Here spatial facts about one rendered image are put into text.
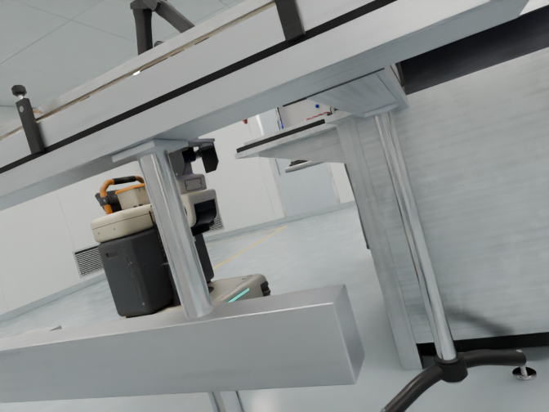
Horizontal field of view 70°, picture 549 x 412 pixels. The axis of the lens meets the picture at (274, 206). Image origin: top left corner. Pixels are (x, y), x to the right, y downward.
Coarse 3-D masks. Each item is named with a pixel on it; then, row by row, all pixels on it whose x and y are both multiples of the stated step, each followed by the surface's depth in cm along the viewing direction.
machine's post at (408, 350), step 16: (352, 128) 127; (352, 144) 127; (352, 160) 128; (352, 176) 129; (368, 176) 127; (368, 192) 128; (368, 208) 129; (368, 224) 129; (368, 240) 130; (384, 240) 128; (384, 256) 129; (384, 272) 130; (384, 288) 131; (400, 288) 129; (400, 304) 130; (400, 320) 130; (400, 336) 131; (400, 352) 132; (416, 352) 130; (416, 368) 131
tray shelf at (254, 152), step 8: (312, 128) 133; (320, 128) 132; (328, 128) 132; (288, 136) 137; (296, 136) 136; (304, 136) 135; (312, 136) 141; (264, 144) 140; (272, 144) 139; (280, 144) 138; (240, 152) 144; (248, 152) 143; (256, 152) 142
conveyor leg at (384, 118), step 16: (368, 112) 101; (384, 112) 102; (384, 128) 102; (384, 144) 103; (400, 144) 103; (400, 160) 102; (400, 176) 102; (400, 192) 103; (400, 208) 104; (416, 208) 103; (416, 224) 103; (416, 240) 103; (416, 256) 104; (416, 272) 106; (432, 272) 104; (432, 288) 104; (432, 304) 104; (432, 320) 105; (448, 320) 106; (448, 336) 105; (448, 352) 105
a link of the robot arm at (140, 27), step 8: (136, 0) 155; (160, 0) 154; (136, 8) 156; (144, 8) 155; (136, 16) 158; (144, 16) 157; (136, 24) 159; (144, 24) 158; (136, 32) 160; (144, 32) 159; (136, 40) 161; (144, 40) 160; (152, 40) 163; (144, 48) 161
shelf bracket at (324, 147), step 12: (324, 132) 140; (336, 132) 139; (288, 144) 146; (300, 144) 144; (312, 144) 143; (324, 144) 141; (336, 144) 139; (264, 156) 150; (276, 156) 149; (288, 156) 147; (300, 156) 145; (312, 156) 143; (324, 156) 142; (336, 156) 140
